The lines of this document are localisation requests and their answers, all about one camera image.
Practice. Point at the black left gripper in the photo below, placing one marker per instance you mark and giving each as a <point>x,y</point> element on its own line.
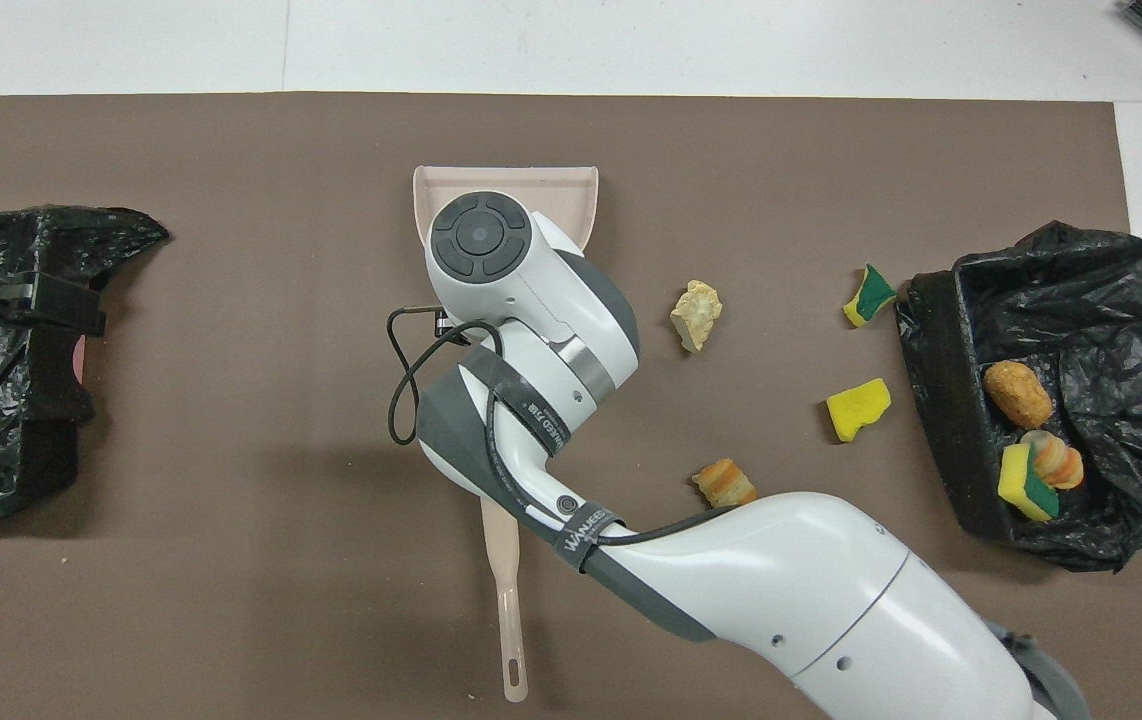
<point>66,305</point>

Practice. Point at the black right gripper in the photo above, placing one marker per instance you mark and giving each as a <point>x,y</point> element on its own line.
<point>442,322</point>

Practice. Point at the beige plastic dustpan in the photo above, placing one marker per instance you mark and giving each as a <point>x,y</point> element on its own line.
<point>531,195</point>

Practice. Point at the pale crumbly bread piece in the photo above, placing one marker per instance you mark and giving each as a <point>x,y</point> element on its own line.
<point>696,315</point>

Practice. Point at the beige hand brush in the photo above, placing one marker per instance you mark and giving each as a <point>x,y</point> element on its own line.
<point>511,620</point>

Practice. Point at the striped croissant bread piece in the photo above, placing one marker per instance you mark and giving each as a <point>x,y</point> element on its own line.
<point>724,483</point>

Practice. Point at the yellow sponge piece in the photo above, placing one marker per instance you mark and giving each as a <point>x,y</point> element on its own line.
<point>856,410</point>

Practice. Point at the small yellow green sponge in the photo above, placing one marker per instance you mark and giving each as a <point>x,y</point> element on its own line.
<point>871,293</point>

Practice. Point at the brown bread roll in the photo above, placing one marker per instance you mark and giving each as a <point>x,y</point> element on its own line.
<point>1019,393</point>

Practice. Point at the large yellow green sponge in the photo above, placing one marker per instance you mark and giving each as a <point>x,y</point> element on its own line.
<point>1021,480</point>

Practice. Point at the striped round bread piece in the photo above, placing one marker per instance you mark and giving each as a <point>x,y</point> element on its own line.
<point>1061,462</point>

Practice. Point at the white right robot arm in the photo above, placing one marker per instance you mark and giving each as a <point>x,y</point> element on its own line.
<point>781,580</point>

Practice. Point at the pink plastic bin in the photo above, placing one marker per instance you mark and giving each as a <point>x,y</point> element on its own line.
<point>81,360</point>

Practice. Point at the black bag lined bin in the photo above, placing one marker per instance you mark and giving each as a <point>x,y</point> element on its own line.
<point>1111,330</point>

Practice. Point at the brown table mat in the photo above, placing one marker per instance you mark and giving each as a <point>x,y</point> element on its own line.
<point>231,450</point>

